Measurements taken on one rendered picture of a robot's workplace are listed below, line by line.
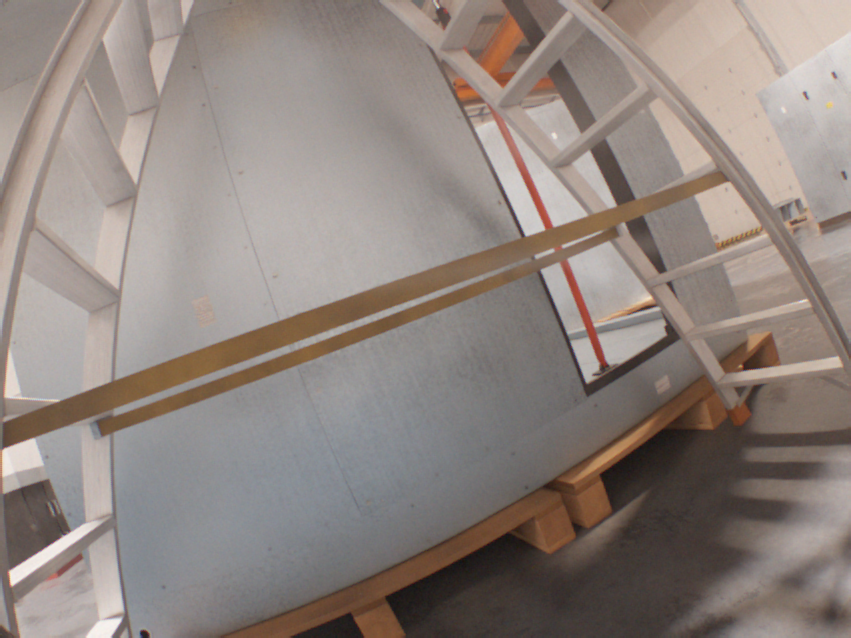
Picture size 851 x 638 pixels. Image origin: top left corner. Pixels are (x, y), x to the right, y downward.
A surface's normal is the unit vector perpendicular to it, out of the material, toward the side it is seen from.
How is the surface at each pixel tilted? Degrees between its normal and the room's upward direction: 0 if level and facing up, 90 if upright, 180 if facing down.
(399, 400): 90
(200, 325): 90
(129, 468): 90
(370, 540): 90
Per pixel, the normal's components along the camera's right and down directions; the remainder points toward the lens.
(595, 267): -0.04, -0.04
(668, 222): 0.28, -0.17
